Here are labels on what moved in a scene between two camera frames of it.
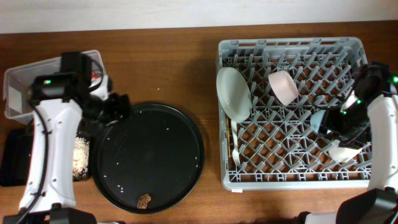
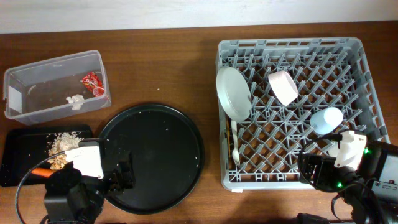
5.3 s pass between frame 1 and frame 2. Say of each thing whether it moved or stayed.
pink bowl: stayed
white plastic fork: stayed
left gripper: moved
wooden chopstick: stayed
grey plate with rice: stayed
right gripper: moved
